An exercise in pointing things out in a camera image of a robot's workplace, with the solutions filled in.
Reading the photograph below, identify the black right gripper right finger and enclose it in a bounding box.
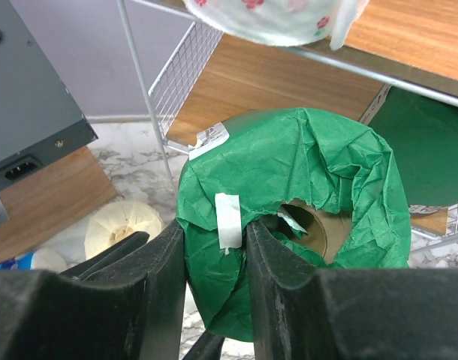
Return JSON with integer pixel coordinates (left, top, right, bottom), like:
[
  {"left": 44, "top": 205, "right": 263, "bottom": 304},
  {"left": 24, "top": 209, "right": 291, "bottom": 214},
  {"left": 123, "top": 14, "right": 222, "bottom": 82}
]
[{"left": 246, "top": 221, "right": 458, "bottom": 359}]

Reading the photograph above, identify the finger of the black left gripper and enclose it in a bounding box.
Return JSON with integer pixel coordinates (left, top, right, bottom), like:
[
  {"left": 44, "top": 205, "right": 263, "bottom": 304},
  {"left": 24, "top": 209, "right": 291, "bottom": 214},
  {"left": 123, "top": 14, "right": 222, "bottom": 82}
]
[
  {"left": 61, "top": 232, "right": 150, "bottom": 280},
  {"left": 182, "top": 331, "right": 224, "bottom": 360}
]

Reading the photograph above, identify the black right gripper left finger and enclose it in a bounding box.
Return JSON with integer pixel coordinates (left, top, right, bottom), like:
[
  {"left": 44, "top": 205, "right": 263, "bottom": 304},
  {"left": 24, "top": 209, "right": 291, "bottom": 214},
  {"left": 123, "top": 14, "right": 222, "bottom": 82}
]
[{"left": 0, "top": 222, "right": 185, "bottom": 359}]

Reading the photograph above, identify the beige brown paper roll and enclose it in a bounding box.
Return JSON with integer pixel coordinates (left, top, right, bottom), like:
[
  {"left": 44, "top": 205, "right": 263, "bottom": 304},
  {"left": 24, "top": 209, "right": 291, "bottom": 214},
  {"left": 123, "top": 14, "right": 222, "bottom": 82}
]
[{"left": 84, "top": 200, "right": 164, "bottom": 260}]

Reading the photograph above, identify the green roll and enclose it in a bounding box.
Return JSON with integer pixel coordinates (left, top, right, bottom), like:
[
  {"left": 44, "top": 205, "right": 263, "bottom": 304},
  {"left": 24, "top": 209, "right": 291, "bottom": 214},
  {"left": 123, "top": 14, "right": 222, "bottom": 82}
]
[
  {"left": 176, "top": 108, "right": 411, "bottom": 342},
  {"left": 359, "top": 85, "right": 458, "bottom": 216}
]

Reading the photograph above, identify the green roll front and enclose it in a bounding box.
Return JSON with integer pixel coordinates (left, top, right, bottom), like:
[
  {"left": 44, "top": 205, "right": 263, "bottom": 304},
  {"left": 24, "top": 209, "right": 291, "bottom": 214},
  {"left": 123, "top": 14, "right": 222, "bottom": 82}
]
[{"left": 359, "top": 85, "right": 458, "bottom": 216}]

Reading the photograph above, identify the short floral paper roll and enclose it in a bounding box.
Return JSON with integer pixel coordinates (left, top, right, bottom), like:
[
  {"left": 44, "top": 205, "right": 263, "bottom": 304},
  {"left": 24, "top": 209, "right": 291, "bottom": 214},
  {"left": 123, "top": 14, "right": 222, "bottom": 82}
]
[{"left": 184, "top": 0, "right": 368, "bottom": 51}]

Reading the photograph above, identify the blue Tempo roll left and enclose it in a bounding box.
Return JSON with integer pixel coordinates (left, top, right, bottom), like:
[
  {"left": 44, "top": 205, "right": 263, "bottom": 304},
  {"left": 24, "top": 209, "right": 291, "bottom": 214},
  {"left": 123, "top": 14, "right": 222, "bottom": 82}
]
[{"left": 0, "top": 247, "right": 68, "bottom": 272}]

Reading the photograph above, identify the wooden base board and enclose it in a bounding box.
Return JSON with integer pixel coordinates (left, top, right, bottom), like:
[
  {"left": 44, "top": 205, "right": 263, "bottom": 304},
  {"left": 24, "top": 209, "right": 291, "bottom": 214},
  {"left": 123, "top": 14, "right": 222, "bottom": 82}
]
[{"left": 0, "top": 147, "right": 117, "bottom": 262}]

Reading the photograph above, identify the dark grey rack panel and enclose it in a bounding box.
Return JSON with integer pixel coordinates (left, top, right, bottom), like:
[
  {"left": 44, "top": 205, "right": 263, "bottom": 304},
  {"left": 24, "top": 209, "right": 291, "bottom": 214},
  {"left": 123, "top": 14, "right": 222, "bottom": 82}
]
[{"left": 0, "top": 1, "right": 97, "bottom": 191}]

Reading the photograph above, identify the white wire wooden shelf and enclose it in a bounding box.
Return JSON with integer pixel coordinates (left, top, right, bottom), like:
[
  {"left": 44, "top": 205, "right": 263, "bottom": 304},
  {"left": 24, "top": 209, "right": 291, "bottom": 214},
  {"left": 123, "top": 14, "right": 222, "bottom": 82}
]
[{"left": 116, "top": 0, "right": 458, "bottom": 256}]

